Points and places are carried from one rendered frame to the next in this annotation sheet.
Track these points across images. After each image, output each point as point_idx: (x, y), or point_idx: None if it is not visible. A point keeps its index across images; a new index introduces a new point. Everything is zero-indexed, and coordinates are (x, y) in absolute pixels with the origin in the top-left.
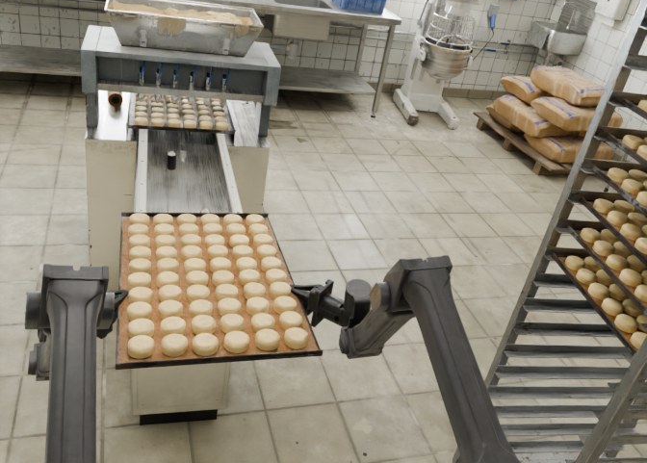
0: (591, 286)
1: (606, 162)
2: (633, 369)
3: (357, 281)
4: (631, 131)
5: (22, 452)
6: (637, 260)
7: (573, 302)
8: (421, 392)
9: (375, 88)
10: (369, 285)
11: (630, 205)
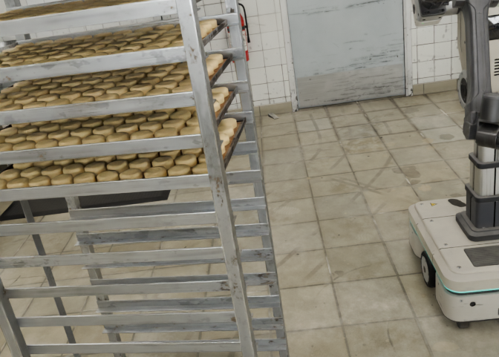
0: (222, 146)
1: (171, 49)
2: (254, 120)
3: (497, 96)
4: (145, 4)
5: None
6: (180, 113)
7: (171, 252)
8: None
9: None
10: (486, 95)
11: (151, 90)
